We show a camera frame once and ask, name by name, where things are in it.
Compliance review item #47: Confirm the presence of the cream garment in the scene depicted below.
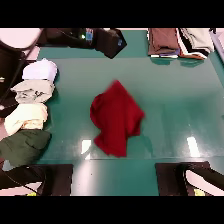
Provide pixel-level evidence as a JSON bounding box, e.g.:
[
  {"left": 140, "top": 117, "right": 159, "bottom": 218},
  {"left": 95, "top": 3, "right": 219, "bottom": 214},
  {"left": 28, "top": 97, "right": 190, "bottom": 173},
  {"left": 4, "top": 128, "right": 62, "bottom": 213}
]
[{"left": 3, "top": 102, "right": 50, "bottom": 137}]

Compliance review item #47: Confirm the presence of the pale grey garment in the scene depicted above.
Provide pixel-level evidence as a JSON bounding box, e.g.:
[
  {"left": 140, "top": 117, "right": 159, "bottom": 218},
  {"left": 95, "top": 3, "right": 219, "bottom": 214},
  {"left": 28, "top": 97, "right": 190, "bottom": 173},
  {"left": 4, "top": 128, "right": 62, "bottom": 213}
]
[{"left": 181, "top": 28, "right": 215, "bottom": 54}]

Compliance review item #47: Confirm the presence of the red T-shirt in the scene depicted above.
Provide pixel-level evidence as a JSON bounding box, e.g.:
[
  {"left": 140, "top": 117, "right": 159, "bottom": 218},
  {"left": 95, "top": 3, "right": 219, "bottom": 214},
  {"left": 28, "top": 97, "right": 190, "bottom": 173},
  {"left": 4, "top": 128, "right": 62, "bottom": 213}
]
[{"left": 89, "top": 79, "right": 146, "bottom": 158}]

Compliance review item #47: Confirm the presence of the white garment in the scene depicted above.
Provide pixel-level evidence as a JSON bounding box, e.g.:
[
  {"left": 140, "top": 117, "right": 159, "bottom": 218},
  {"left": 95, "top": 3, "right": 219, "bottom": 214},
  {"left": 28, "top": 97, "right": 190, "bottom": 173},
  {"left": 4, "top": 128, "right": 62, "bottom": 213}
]
[{"left": 21, "top": 58, "right": 59, "bottom": 83}]

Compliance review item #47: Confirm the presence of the beige grey garment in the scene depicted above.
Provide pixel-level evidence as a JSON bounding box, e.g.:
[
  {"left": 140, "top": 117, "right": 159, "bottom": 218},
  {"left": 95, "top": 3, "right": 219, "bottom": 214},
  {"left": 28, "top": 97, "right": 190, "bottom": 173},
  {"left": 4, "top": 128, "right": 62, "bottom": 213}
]
[{"left": 10, "top": 79, "right": 56, "bottom": 105}]

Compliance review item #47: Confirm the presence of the orange garment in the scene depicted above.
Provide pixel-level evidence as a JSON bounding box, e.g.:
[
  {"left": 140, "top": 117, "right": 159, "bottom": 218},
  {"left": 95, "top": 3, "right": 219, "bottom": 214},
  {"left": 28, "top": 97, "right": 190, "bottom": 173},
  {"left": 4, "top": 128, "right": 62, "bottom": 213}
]
[{"left": 179, "top": 49, "right": 207, "bottom": 61}]

